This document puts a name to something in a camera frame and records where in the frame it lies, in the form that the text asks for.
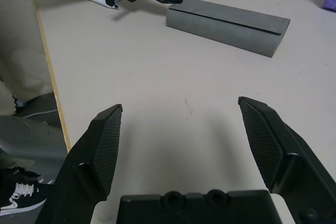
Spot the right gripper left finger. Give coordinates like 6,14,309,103
35,103,123,224

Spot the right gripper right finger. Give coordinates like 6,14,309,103
237,96,336,224

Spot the grey glasses case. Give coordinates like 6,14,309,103
165,0,291,59

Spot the black white sneaker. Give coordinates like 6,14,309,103
0,167,55,215

